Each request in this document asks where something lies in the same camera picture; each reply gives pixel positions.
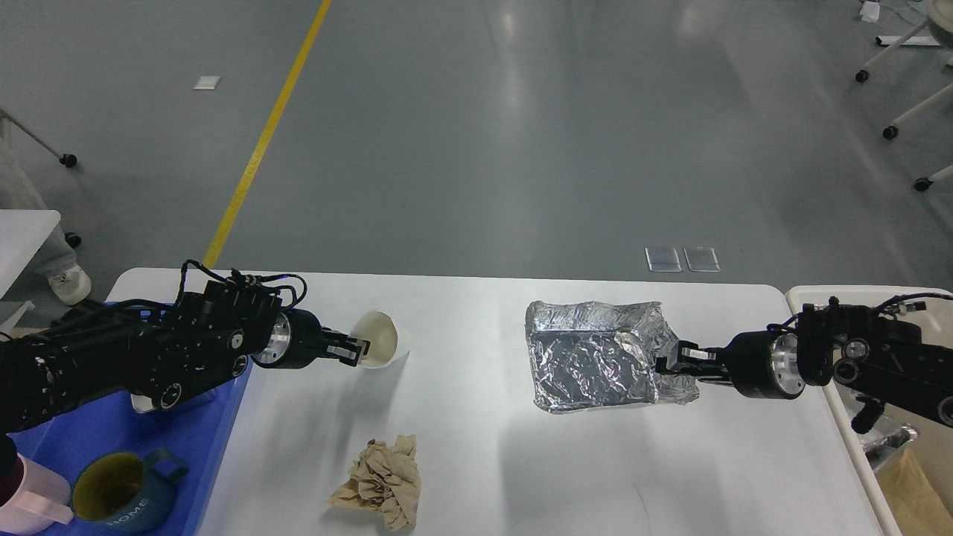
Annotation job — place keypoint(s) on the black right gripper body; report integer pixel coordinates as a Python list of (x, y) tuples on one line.
[(764, 365)]

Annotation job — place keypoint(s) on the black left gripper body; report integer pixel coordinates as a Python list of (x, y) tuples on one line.
[(297, 339)]

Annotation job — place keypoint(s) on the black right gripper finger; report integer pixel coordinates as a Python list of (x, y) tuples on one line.
[(686, 352), (707, 373)]

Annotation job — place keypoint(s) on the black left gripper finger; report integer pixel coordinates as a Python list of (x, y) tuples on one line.
[(336, 339), (347, 356)]

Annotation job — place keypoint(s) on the white paper cup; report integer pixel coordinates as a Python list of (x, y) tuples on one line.
[(388, 342)]

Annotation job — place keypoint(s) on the aluminium foil tray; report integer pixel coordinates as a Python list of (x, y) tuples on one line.
[(593, 355)]

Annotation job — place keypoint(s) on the brown paper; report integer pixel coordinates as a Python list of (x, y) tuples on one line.
[(914, 503), (385, 479)]

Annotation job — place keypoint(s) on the teal mug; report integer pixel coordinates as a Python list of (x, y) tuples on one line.
[(128, 493)]

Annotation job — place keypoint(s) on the stainless steel rectangular container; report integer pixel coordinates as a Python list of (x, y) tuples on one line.
[(144, 405)]

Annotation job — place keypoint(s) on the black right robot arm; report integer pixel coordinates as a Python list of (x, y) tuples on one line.
[(868, 349)]

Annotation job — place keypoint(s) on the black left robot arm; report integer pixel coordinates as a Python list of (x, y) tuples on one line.
[(167, 353)]

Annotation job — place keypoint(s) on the clear floor plate right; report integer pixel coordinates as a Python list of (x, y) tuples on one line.
[(701, 259)]

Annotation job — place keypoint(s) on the clear floor plate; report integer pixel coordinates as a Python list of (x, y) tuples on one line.
[(701, 259), (663, 259)]

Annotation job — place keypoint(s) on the clear floor plate left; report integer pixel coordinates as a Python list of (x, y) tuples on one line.
[(663, 259)]

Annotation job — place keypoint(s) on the blue plastic tray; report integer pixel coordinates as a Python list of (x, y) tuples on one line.
[(196, 432)]

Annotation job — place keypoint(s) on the old foil in bin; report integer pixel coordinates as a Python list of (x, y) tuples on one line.
[(880, 440)]

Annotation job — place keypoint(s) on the white plastic bin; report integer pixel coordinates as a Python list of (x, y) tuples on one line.
[(933, 445)]

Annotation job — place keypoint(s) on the brown paper in bin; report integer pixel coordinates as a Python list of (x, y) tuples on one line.
[(914, 503)]

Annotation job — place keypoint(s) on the white paper on floor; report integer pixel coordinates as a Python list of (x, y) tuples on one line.
[(207, 83)]

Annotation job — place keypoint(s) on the wheeled stand left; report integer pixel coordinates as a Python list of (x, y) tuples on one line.
[(8, 121)]

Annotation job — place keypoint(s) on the white side table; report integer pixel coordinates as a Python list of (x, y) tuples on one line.
[(22, 234)]

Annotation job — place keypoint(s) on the pink mug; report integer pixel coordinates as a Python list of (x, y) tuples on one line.
[(33, 498)]

